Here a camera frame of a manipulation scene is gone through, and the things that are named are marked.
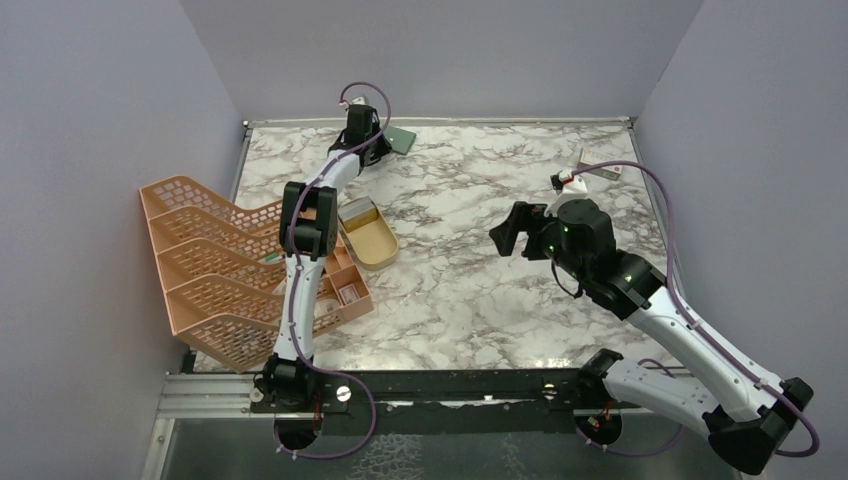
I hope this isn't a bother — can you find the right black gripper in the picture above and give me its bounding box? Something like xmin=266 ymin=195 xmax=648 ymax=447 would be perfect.
xmin=492 ymin=199 xmax=590 ymax=283

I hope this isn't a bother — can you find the green card holder wallet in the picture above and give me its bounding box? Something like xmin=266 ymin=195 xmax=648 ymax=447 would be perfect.
xmin=384 ymin=126 xmax=417 ymax=155

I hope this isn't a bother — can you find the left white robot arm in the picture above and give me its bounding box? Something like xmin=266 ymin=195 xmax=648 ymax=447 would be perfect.
xmin=256 ymin=104 xmax=388 ymax=411

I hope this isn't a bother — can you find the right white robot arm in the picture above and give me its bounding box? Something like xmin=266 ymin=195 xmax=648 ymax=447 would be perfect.
xmin=489 ymin=199 xmax=813 ymax=475

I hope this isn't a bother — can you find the silver card stack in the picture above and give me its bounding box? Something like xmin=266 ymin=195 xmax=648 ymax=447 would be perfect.
xmin=338 ymin=197 xmax=379 ymax=232

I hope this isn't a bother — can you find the tan oval card tray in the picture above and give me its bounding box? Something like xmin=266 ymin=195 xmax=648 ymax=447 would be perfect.
xmin=342 ymin=197 xmax=399 ymax=271

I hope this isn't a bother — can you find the white red small box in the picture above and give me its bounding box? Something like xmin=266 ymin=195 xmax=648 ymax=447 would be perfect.
xmin=577 ymin=147 xmax=623 ymax=181

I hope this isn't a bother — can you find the peach plastic file organizer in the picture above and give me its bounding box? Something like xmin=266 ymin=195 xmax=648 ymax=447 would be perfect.
xmin=139 ymin=175 xmax=376 ymax=374

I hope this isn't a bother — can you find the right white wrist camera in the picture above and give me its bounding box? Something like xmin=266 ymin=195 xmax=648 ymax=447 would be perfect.
xmin=545 ymin=170 xmax=588 ymax=217

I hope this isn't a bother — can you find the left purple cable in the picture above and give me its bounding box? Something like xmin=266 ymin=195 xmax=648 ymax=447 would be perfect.
xmin=272 ymin=81 xmax=393 ymax=462

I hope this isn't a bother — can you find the purple cable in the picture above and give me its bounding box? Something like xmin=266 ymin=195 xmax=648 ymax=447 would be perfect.
xmin=272 ymin=81 xmax=393 ymax=462
xmin=569 ymin=160 xmax=821 ymax=460

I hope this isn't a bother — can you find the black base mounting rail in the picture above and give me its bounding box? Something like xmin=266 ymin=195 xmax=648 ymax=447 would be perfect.
xmin=249 ymin=368 xmax=620 ymax=437

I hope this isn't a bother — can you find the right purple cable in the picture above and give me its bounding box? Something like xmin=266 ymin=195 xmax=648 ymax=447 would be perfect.
xmin=569 ymin=160 xmax=821 ymax=460

